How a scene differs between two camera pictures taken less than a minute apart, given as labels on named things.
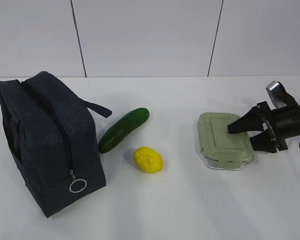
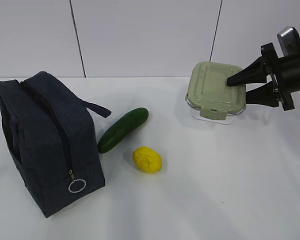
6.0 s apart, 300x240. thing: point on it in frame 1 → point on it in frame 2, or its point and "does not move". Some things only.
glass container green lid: x=219 y=149 → x=208 y=97
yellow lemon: x=149 y=160 does not move
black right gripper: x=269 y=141 → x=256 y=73
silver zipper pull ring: x=71 y=173 does not move
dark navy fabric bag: x=53 y=140 does not move
